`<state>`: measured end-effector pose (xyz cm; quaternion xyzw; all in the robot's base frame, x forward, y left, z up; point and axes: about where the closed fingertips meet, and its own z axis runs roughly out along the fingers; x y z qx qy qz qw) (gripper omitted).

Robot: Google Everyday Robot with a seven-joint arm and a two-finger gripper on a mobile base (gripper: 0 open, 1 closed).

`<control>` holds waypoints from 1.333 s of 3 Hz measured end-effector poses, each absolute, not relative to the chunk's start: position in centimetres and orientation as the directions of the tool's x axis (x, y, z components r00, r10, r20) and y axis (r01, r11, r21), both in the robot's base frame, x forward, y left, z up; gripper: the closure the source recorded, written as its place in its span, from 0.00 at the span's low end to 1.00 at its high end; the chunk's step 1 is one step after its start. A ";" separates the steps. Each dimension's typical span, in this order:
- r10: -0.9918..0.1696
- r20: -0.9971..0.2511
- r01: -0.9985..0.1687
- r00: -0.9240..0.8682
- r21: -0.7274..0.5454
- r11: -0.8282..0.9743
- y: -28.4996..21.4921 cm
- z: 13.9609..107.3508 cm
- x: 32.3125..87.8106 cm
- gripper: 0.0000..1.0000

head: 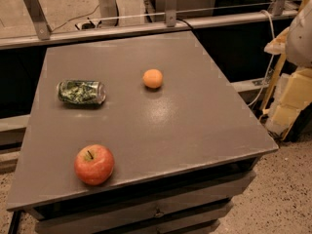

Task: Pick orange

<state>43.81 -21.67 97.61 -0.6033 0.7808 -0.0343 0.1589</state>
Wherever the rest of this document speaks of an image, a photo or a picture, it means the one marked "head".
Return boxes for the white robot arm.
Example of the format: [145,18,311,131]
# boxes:
[285,0,312,68]

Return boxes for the small orange fruit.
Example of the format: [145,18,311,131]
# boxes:
[142,69,163,89]

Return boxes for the grey drawer cabinet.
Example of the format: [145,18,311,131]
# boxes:
[7,31,277,234]

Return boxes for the red apple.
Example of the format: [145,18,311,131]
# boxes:
[74,144,115,185]

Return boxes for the green patterned drink can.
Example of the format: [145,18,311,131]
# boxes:
[57,80,106,105]

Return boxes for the yellow foam block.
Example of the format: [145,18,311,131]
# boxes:
[265,67,312,139]

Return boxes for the grey metal railing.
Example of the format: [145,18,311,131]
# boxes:
[0,9,300,51]

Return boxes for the white cable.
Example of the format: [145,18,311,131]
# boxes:
[247,9,277,108]

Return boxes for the black cable on floor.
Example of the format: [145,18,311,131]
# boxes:
[51,4,100,33]

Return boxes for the middle metal railing bracket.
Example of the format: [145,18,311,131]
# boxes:
[165,0,176,27]

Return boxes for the metal railing bracket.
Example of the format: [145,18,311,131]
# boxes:
[165,0,176,27]
[23,0,52,40]
[268,0,289,16]

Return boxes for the right metal railing bracket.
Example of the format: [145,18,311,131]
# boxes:
[268,0,289,16]

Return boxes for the left metal railing bracket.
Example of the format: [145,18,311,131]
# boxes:
[23,0,52,40]

